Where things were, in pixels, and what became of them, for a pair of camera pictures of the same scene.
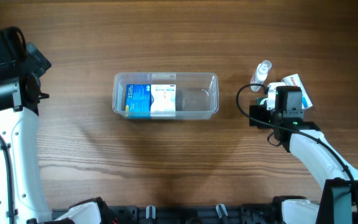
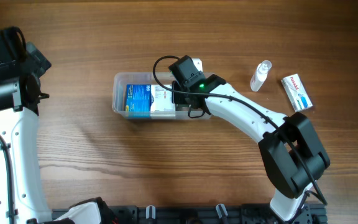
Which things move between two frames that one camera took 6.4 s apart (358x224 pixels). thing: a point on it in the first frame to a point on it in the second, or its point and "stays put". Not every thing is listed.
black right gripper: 258,111 to 179,98
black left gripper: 36,60 stays put
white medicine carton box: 163,104 stays put
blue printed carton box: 138,101 stays put
